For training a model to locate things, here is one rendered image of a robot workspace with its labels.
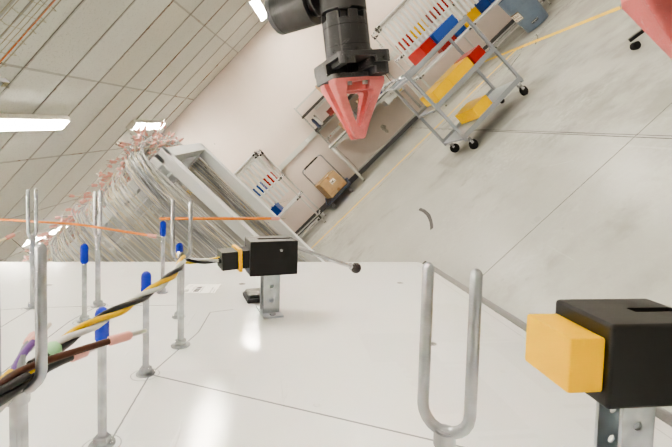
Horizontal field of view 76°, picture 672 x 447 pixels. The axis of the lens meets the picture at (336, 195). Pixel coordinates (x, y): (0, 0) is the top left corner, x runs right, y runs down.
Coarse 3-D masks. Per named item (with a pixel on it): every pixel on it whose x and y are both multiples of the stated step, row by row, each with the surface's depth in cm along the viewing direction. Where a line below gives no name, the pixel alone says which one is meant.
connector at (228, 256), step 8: (224, 248) 51; (232, 248) 51; (248, 248) 51; (216, 256) 50; (224, 256) 48; (232, 256) 49; (248, 256) 50; (224, 264) 48; (232, 264) 49; (248, 264) 50
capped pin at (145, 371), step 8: (144, 272) 35; (144, 280) 35; (144, 288) 35; (144, 304) 35; (144, 312) 35; (144, 320) 35; (144, 328) 35; (144, 336) 35; (144, 344) 36; (144, 352) 36; (144, 360) 36; (144, 368) 36; (136, 376) 35; (144, 376) 35
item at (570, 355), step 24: (528, 336) 25; (552, 336) 23; (576, 336) 22; (600, 336) 22; (528, 360) 25; (552, 360) 23; (576, 360) 22; (600, 360) 22; (576, 384) 22; (600, 384) 22
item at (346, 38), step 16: (336, 16) 51; (352, 16) 51; (336, 32) 51; (352, 32) 51; (368, 32) 53; (336, 48) 52; (352, 48) 51; (368, 48) 53; (320, 64) 55; (336, 64) 51; (352, 64) 53
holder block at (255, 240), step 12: (252, 240) 50; (264, 240) 50; (276, 240) 51; (288, 240) 51; (252, 252) 49; (264, 252) 50; (276, 252) 50; (288, 252) 51; (252, 264) 49; (264, 264) 50; (276, 264) 50; (288, 264) 51; (252, 276) 49
